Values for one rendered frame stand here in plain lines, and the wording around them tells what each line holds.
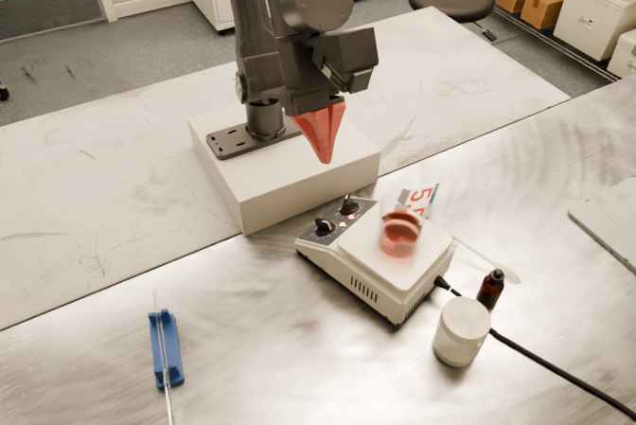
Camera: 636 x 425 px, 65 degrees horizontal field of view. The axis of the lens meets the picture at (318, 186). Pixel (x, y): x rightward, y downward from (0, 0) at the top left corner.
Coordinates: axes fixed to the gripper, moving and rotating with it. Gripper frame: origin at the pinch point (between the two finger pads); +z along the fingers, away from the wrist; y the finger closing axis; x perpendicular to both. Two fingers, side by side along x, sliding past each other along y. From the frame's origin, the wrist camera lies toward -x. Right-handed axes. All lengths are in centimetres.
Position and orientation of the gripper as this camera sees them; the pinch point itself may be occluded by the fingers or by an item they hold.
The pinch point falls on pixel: (325, 156)
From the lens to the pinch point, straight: 60.4
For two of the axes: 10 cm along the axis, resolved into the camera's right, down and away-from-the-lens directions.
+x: -5.3, -1.8, 8.3
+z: 1.9, 9.3, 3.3
